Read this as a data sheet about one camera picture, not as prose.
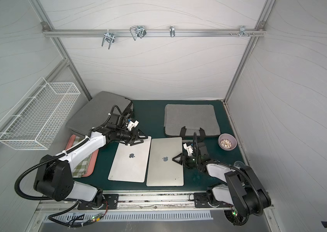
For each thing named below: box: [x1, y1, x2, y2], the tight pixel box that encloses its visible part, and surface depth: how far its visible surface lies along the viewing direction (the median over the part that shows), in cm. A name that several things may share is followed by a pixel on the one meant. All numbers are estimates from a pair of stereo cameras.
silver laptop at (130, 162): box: [107, 136, 152, 183], surface depth 87 cm
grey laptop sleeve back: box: [163, 104, 221, 143], surface depth 106 cm
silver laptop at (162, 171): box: [146, 136, 184, 187], surface depth 87 cm
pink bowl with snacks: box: [218, 133, 238, 152], surface depth 94 cm
